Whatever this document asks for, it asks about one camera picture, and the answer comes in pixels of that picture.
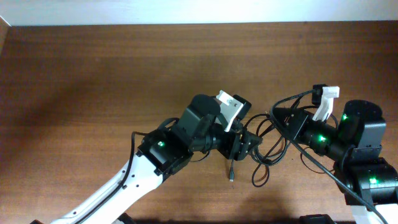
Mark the black USB cable thin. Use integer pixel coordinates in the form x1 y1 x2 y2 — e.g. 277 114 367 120
228 136 293 188

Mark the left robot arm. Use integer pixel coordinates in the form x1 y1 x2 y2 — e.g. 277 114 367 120
54 91 262 223

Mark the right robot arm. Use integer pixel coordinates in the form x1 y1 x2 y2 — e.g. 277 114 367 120
270 100 397 223

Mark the black USB cable thick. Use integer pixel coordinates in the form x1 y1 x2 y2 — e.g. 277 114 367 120
244 112 290 167

